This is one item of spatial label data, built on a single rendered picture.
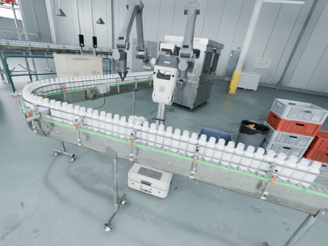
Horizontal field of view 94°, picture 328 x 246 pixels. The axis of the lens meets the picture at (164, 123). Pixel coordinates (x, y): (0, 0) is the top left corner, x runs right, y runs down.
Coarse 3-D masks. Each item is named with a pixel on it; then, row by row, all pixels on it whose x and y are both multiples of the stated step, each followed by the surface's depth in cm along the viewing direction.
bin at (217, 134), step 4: (200, 128) 162; (204, 128) 164; (200, 132) 153; (204, 132) 166; (208, 132) 164; (212, 132) 163; (216, 132) 162; (220, 132) 161; (224, 132) 160; (208, 136) 166; (212, 136) 165; (216, 136) 164; (220, 136) 163; (224, 136) 161; (228, 136) 160; (208, 140) 168; (216, 140) 166; (228, 140) 160; (232, 140) 147; (224, 144) 165
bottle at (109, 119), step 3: (108, 114) 118; (111, 114) 117; (108, 117) 116; (111, 117) 117; (105, 120) 116; (108, 120) 116; (111, 120) 117; (105, 123) 118; (105, 126) 119; (108, 126) 118; (111, 126) 119; (108, 129) 119; (111, 129) 120; (108, 132) 120; (111, 132) 121
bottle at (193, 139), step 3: (192, 135) 103; (195, 135) 102; (192, 138) 104; (195, 138) 103; (189, 141) 105; (192, 141) 103; (195, 141) 103; (189, 144) 105; (192, 144) 104; (189, 147) 106; (192, 147) 105; (195, 147) 105; (189, 150) 107; (192, 150) 106; (186, 153) 110; (189, 153) 107; (192, 153) 107
